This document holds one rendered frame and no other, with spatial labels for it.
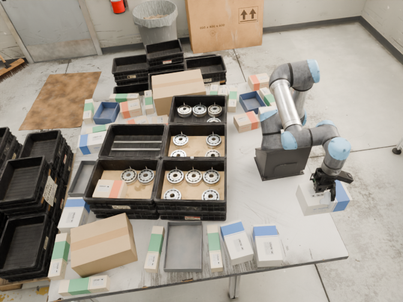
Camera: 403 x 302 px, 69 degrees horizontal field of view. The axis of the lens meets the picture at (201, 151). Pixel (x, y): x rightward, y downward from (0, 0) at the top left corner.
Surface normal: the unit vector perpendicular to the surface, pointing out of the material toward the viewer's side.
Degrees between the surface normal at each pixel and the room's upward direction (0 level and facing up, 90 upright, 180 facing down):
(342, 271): 0
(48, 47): 90
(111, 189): 0
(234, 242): 0
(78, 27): 90
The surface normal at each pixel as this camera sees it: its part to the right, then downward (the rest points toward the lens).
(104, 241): -0.07, -0.65
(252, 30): 0.09, 0.54
